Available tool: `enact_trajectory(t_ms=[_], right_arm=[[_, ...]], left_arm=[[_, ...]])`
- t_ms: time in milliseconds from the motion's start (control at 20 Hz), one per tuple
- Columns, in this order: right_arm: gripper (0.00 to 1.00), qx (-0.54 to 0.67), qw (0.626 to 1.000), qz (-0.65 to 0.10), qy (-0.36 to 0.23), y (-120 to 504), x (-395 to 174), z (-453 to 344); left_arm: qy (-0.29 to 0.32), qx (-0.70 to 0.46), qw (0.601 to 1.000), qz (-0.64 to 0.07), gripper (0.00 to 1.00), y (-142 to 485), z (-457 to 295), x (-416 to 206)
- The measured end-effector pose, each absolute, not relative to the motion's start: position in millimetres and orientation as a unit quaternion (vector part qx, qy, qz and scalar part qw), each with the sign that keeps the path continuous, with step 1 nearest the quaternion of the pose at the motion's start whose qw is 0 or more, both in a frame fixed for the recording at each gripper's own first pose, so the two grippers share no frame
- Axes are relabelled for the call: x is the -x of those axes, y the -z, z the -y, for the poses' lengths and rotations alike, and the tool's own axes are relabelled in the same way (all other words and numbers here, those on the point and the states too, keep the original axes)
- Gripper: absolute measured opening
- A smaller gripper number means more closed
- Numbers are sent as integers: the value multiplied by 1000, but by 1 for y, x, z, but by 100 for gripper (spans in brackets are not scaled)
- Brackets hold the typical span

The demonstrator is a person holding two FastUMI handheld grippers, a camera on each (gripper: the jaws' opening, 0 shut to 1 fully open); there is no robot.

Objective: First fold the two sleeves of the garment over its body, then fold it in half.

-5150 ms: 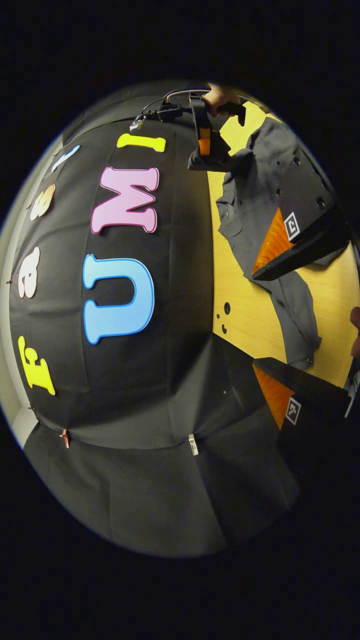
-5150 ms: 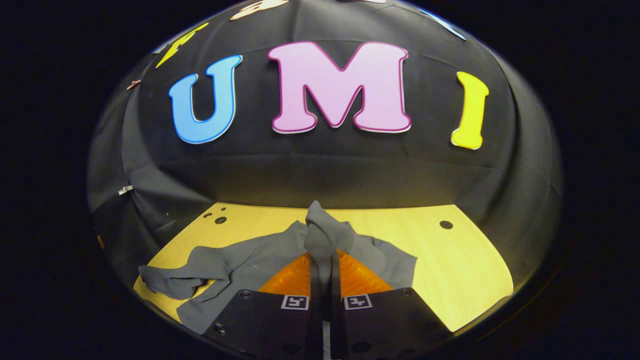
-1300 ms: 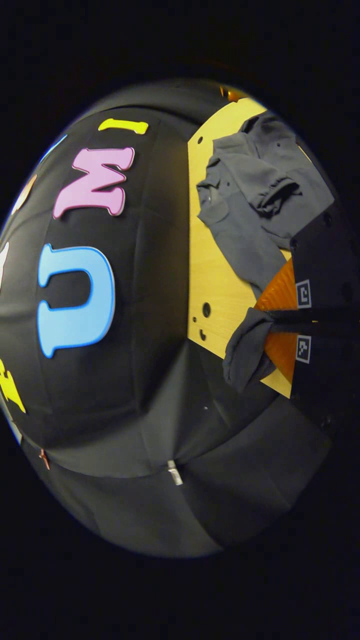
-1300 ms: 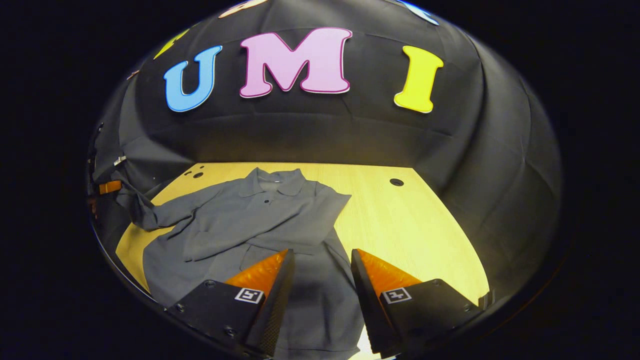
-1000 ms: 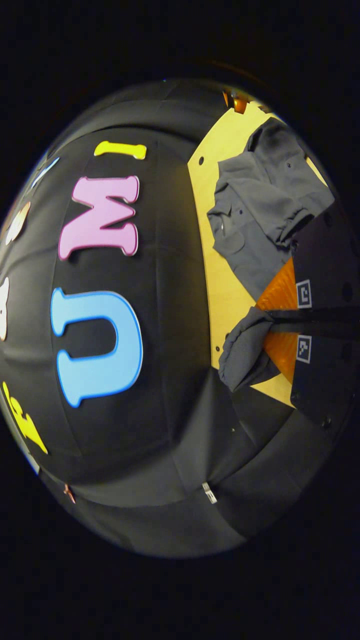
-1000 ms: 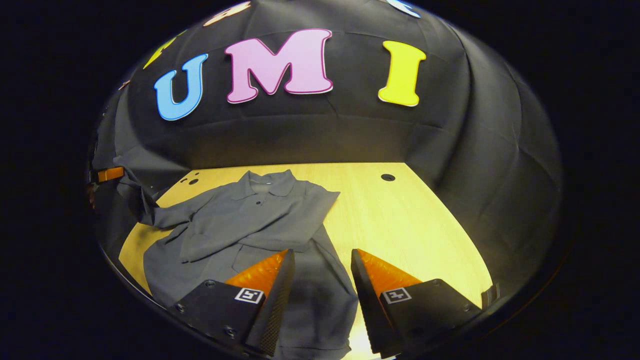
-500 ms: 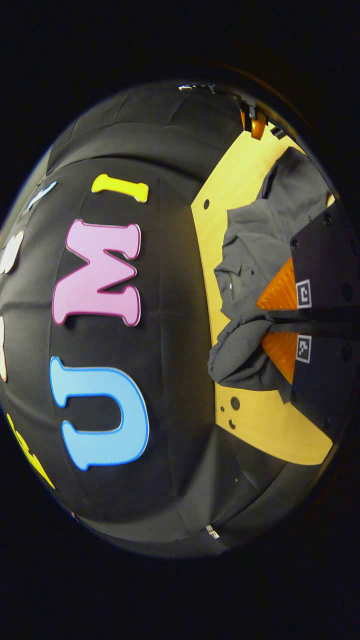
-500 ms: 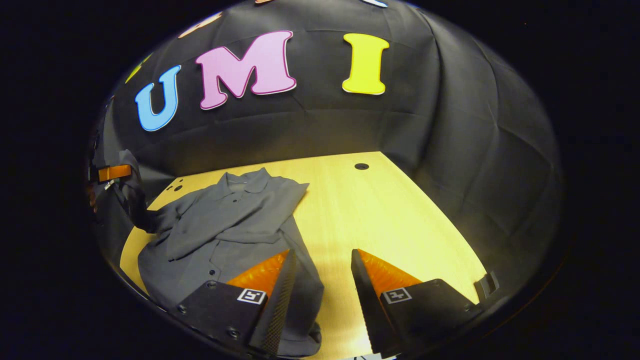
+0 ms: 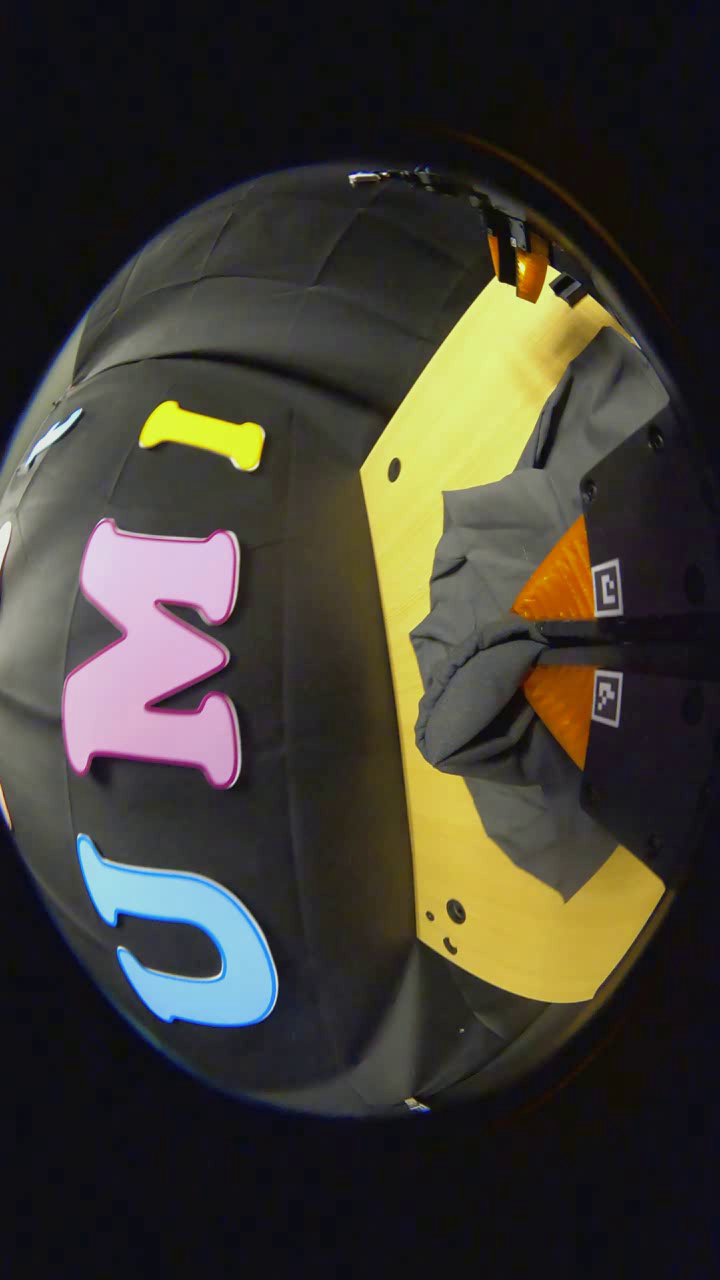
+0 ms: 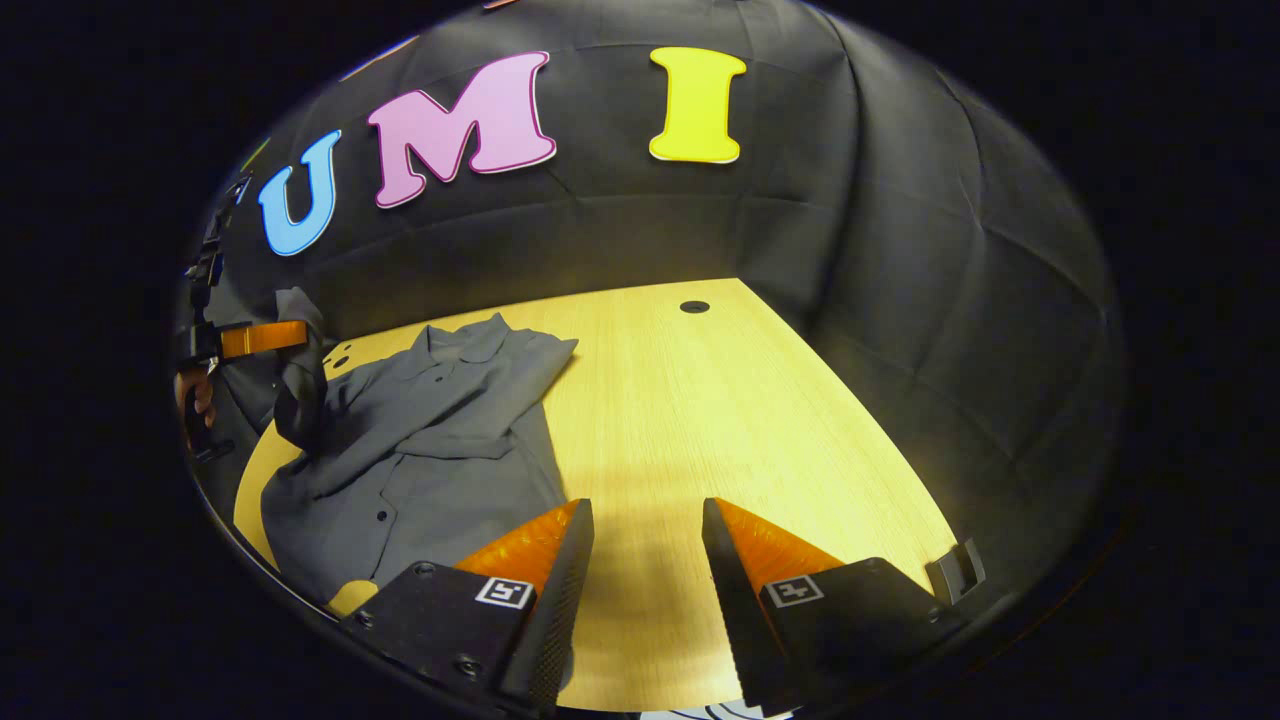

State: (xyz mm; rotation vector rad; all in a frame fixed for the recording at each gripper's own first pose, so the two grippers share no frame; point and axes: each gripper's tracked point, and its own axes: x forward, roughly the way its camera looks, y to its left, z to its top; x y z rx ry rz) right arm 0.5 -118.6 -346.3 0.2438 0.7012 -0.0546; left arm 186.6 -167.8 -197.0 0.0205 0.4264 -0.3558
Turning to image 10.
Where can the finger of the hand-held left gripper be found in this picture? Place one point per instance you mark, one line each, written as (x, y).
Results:
(262, 339)

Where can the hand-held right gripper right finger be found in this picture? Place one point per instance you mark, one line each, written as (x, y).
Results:
(735, 610)

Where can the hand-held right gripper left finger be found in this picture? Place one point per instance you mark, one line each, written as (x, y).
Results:
(555, 620)

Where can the grey button shirt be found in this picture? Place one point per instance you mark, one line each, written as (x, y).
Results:
(440, 440)

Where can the grey table edge clamp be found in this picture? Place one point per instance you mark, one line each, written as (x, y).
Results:
(958, 572)

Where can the black backdrop cloth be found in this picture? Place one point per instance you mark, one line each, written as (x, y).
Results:
(800, 220)

